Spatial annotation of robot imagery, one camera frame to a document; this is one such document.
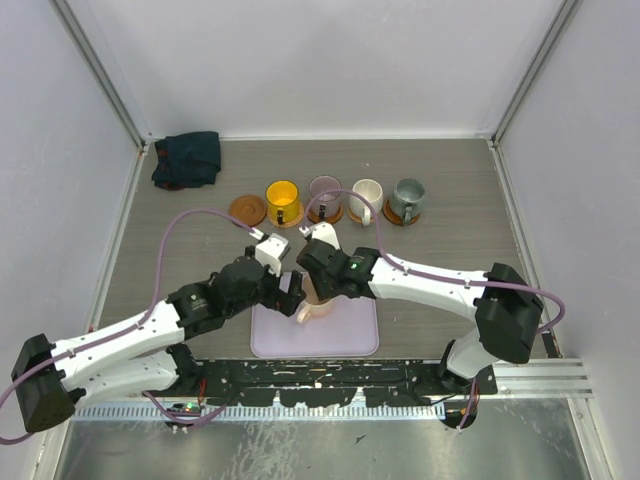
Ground purple mug black handle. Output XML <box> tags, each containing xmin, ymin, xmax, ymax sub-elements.
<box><xmin>309</xmin><ymin>175</ymin><xmax>342</xmax><ymax>220</ymax></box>

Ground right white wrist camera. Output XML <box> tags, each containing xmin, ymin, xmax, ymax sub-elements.
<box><xmin>299</xmin><ymin>222</ymin><xmax>341</xmax><ymax>250</ymax></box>

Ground lavender plastic tray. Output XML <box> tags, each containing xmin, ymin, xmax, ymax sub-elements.
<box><xmin>250</xmin><ymin>296</ymin><xmax>379</xmax><ymax>359</ymax></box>

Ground woven rattan coaster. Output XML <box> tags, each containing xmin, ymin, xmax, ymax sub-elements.
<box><xmin>348</xmin><ymin>205</ymin><xmax>374</xmax><ymax>226</ymax></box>
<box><xmin>266</xmin><ymin>203</ymin><xmax>305</xmax><ymax>229</ymax></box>

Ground pink mug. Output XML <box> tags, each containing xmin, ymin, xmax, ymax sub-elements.
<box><xmin>296</xmin><ymin>276</ymin><xmax>334</xmax><ymax>324</ymax></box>

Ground yellow mug black handle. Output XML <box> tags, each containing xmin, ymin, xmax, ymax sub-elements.
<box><xmin>265</xmin><ymin>180</ymin><xmax>302</xmax><ymax>224</ymax></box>

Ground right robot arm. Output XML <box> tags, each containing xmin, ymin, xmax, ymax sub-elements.
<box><xmin>296</xmin><ymin>239</ymin><xmax>543</xmax><ymax>394</ymax></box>

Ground white slotted cable duct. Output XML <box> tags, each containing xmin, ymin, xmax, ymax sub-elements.
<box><xmin>72</xmin><ymin>400</ymin><xmax>446</xmax><ymax>422</ymax></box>

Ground dark blue folded cloth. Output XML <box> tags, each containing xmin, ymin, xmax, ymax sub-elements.
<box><xmin>151</xmin><ymin>131</ymin><xmax>222</xmax><ymax>191</ymax></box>

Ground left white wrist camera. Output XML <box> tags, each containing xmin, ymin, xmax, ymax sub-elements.
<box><xmin>250</xmin><ymin>228</ymin><xmax>290</xmax><ymax>278</ymax></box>

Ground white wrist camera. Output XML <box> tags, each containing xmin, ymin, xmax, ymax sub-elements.
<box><xmin>299</xmin><ymin>222</ymin><xmax>341</xmax><ymax>250</ymax></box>
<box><xmin>250</xmin><ymin>228</ymin><xmax>290</xmax><ymax>278</ymax></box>

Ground aluminium frame rail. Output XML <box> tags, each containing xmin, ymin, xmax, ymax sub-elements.
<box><xmin>493</xmin><ymin>358</ymin><xmax>593</xmax><ymax>399</ymax></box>

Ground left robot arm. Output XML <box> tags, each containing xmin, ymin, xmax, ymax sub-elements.
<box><xmin>11</xmin><ymin>251</ymin><xmax>306</xmax><ymax>434</ymax></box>

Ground wooden coaster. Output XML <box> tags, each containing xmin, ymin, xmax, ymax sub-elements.
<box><xmin>305</xmin><ymin>199</ymin><xmax>344</xmax><ymax>224</ymax></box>
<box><xmin>382</xmin><ymin>198</ymin><xmax>421</xmax><ymax>226</ymax></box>
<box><xmin>228</xmin><ymin>194</ymin><xmax>267</xmax><ymax>227</ymax></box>

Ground grey-green mug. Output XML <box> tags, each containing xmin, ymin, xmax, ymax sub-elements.
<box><xmin>389</xmin><ymin>178</ymin><xmax>425</xmax><ymax>225</ymax></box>

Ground cream speckled mug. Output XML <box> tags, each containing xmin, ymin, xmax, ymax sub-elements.
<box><xmin>348</xmin><ymin>179</ymin><xmax>384</xmax><ymax>223</ymax></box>

